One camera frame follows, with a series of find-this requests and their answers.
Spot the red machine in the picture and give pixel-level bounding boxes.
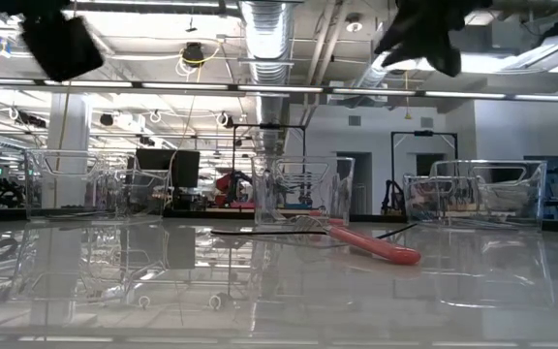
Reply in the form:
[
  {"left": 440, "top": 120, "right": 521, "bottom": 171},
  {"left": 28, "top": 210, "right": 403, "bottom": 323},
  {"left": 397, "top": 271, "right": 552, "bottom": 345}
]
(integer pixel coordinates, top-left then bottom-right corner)
[{"left": 214, "top": 170, "right": 255, "bottom": 208}]

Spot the black monitor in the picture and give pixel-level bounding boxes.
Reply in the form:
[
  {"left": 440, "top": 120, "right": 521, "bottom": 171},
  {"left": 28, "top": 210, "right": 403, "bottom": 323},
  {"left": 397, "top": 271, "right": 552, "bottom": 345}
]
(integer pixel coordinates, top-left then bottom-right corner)
[{"left": 135, "top": 148, "right": 202, "bottom": 190}]

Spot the silver spiral air duct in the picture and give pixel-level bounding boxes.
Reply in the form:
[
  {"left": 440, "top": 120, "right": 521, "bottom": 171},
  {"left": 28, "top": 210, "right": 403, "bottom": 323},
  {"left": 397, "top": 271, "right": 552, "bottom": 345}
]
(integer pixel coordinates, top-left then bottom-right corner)
[{"left": 237, "top": 0, "right": 295, "bottom": 152}]

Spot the white square pillar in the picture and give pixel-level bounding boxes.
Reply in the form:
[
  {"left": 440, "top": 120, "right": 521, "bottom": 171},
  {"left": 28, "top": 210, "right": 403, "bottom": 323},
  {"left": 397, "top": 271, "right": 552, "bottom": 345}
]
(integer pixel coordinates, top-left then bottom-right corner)
[{"left": 47, "top": 93, "right": 92, "bottom": 209}]

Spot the pink-handled metal utensil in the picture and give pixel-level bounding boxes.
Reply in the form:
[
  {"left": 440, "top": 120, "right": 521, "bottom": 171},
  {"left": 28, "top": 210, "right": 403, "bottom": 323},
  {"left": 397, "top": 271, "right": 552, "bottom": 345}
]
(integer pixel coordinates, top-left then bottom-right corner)
[{"left": 307, "top": 209, "right": 347, "bottom": 227}]

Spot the black-handled metal utensil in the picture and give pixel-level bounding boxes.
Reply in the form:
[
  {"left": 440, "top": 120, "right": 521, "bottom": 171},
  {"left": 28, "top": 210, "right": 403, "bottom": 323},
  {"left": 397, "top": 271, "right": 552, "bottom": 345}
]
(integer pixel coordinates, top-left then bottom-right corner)
[{"left": 374, "top": 221, "right": 419, "bottom": 240}]

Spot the pink-handled metal fork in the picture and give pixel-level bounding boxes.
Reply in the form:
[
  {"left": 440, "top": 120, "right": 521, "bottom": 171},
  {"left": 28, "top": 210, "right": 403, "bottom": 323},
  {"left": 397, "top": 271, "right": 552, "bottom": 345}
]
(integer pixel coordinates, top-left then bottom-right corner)
[{"left": 286, "top": 214, "right": 423, "bottom": 267}]

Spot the black overhead camera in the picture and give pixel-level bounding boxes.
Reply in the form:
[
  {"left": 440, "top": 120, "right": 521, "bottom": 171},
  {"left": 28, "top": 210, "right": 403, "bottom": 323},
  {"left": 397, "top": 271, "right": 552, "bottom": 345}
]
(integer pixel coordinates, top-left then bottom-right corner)
[{"left": 180, "top": 41, "right": 206, "bottom": 68}]

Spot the clear plastic bin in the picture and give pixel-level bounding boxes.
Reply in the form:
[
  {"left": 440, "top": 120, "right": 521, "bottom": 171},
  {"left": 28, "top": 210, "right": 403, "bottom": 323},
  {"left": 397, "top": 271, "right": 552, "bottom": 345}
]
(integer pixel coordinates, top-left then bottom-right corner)
[
  {"left": 251, "top": 154, "right": 357, "bottom": 229},
  {"left": 23, "top": 148, "right": 172, "bottom": 225},
  {"left": 401, "top": 158, "right": 548, "bottom": 231}
]

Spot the black metal stand frame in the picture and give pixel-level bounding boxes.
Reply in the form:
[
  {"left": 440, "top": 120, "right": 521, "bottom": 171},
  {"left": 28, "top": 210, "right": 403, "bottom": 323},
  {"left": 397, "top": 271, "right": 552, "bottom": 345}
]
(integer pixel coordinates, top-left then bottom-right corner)
[{"left": 389, "top": 129, "right": 459, "bottom": 214}]

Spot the overhead frame light bar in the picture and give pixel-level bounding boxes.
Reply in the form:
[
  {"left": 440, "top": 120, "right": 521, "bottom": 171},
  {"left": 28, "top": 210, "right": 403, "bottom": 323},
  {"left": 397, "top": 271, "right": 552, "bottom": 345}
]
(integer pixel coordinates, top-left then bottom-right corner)
[{"left": 0, "top": 76, "right": 558, "bottom": 104}]

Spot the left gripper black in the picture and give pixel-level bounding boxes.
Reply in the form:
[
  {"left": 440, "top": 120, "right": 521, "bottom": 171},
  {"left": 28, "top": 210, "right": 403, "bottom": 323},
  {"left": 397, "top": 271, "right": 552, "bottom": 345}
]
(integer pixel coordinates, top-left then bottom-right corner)
[{"left": 19, "top": 14, "right": 106, "bottom": 82}]

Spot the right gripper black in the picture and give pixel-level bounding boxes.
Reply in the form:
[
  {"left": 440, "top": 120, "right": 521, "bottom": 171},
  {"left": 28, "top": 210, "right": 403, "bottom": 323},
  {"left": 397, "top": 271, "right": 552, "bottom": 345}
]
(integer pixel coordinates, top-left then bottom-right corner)
[{"left": 373, "top": 0, "right": 493, "bottom": 78}]

